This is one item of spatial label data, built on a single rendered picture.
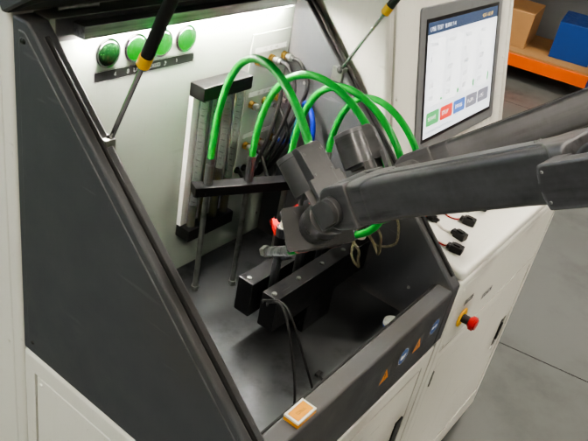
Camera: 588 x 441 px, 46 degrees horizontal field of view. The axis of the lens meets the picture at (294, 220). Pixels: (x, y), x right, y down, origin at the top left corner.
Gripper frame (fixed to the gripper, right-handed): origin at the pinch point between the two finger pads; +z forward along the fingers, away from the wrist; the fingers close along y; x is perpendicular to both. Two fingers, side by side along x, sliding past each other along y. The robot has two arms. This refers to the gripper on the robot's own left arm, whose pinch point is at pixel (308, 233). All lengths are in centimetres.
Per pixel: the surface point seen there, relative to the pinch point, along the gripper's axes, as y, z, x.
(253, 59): 3.7, 1.7, -30.4
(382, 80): -27, 30, -33
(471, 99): -60, 62, -35
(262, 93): -2, 40, -37
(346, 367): -5.1, 15.8, 23.2
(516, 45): -287, 440, -180
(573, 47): -324, 417, -165
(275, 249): 4.8, 7.9, 1.0
